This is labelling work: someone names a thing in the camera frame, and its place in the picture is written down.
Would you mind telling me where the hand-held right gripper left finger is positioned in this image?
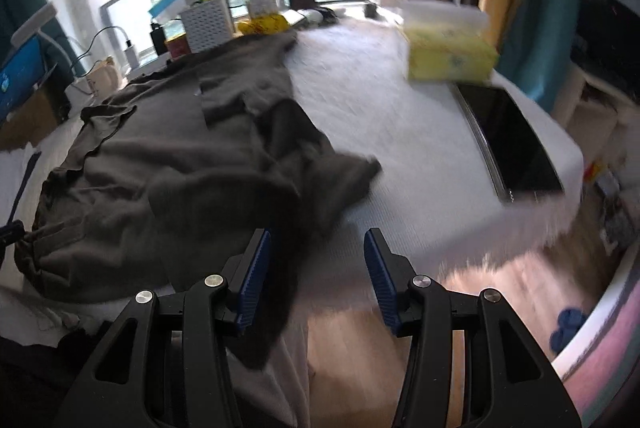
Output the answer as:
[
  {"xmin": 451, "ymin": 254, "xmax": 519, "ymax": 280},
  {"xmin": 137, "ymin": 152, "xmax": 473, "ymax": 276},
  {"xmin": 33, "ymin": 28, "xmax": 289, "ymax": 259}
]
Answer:
[{"xmin": 42, "ymin": 228, "xmax": 273, "ymax": 428}]

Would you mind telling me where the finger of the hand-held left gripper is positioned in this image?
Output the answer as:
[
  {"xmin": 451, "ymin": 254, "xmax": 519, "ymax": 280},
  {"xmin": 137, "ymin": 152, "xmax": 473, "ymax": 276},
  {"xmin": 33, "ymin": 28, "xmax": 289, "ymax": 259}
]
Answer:
[{"xmin": 0, "ymin": 219, "xmax": 26, "ymax": 259}]

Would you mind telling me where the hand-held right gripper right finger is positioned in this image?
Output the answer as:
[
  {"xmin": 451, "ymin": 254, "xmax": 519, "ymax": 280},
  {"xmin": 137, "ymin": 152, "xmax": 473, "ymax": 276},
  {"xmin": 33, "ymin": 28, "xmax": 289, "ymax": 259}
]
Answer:
[{"xmin": 363, "ymin": 228, "xmax": 583, "ymax": 428}]

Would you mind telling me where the grey shirt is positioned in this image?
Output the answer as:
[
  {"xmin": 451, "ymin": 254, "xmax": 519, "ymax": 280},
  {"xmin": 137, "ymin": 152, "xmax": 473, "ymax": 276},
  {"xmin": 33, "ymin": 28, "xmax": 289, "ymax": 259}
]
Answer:
[{"xmin": 12, "ymin": 30, "xmax": 383, "ymax": 371}]

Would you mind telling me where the white garment with black trim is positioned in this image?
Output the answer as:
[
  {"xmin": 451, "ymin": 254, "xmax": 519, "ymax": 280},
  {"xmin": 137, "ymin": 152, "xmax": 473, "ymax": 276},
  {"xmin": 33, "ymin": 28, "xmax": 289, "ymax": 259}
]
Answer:
[{"xmin": 0, "ymin": 148, "xmax": 56, "ymax": 229}]

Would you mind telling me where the brown cardboard box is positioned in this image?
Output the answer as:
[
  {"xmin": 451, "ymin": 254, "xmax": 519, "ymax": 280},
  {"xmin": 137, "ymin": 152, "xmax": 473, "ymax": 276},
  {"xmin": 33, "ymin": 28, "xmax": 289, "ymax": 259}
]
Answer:
[{"xmin": 0, "ymin": 80, "xmax": 58, "ymax": 151}]

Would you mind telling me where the white textured tablecloth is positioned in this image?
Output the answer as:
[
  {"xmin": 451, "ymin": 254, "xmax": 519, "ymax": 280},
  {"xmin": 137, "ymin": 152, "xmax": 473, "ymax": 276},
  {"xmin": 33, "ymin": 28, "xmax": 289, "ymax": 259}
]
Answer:
[{"xmin": 0, "ymin": 15, "xmax": 583, "ymax": 309}]

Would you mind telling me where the blue screen tablet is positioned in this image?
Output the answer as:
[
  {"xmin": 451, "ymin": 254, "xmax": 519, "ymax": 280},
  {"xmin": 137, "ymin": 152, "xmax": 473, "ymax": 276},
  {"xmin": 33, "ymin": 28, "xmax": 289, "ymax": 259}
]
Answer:
[{"xmin": 0, "ymin": 35, "xmax": 46, "ymax": 123}]

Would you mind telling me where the cream bear print mug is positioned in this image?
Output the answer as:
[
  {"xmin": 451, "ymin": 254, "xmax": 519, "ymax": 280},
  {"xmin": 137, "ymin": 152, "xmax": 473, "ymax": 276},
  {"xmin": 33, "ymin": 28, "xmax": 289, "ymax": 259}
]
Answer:
[{"xmin": 82, "ymin": 58, "xmax": 123, "ymax": 96}]

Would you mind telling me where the dark screen tablet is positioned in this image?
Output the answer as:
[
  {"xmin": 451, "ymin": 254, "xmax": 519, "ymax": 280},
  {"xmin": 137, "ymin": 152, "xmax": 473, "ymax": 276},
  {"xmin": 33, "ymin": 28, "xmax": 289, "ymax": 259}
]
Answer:
[{"xmin": 452, "ymin": 82, "xmax": 566, "ymax": 205}]

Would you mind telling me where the blue slipper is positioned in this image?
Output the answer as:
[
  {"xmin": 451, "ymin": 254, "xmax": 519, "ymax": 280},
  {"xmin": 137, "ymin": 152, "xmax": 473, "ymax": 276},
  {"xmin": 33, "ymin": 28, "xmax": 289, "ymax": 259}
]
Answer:
[{"xmin": 550, "ymin": 305, "xmax": 591, "ymax": 351}]

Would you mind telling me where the white desk lamp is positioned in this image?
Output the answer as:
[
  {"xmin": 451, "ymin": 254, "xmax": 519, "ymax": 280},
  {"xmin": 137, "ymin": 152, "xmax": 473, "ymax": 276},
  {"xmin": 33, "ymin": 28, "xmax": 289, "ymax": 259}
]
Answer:
[{"xmin": 10, "ymin": 5, "xmax": 81, "ymax": 83}]

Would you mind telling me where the yellow tissue box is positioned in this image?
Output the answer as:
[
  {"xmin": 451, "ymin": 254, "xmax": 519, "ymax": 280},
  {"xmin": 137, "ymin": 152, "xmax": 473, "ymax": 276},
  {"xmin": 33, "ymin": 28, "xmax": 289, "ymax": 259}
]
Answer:
[{"xmin": 400, "ymin": 0, "xmax": 501, "ymax": 83}]

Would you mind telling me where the black charger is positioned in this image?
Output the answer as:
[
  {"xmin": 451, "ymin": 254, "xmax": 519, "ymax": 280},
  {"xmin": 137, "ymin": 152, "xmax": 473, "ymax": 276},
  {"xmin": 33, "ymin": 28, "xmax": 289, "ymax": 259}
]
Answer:
[{"xmin": 150, "ymin": 25, "xmax": 168, "ymax": 56}]

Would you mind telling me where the red can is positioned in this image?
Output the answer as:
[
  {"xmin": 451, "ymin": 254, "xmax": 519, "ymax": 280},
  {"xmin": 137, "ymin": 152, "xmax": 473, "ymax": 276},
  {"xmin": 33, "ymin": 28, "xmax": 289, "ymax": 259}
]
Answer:
[{"xmin": 166, "ymin": 35, "xmax": 191, "ymax": 58}]

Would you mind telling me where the yellow packet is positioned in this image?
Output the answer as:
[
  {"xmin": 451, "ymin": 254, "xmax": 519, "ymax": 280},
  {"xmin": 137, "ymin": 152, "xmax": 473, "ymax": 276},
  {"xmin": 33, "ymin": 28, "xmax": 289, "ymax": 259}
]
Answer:
[{"xmin": 237, "ymin": 12, "xmax": 291, "ymax": 36}]

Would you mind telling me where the white perforated basket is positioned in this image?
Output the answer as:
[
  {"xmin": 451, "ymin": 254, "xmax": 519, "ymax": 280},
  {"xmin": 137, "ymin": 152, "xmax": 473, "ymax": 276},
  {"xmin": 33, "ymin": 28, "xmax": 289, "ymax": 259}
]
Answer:
[{"xmin": 180, "ymin": 0, "xmax": 236, "ymax": 53}]

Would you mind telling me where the white low shelf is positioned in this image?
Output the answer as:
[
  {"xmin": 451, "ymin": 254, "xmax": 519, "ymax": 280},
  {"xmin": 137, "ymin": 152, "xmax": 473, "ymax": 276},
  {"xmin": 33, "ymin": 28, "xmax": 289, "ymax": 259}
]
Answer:
[{"xmin": 552, "ymin": 58, "xmax": 640, "ymax": 149}]

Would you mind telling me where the blue and white packet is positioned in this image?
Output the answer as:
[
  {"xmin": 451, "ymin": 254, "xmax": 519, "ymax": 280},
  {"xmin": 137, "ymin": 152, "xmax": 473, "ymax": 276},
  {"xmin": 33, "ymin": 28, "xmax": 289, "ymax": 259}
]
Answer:
[{"xmin": 147, "ymin": 0, "xmax": 196, "ymax": 21}]

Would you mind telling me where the long black cable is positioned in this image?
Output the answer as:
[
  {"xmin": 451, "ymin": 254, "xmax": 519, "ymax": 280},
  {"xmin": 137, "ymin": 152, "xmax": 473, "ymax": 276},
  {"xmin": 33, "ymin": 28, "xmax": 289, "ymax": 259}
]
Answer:
[{"xmin": 70, "ymin": 26, "xmax": 131, "ymax": 73}]

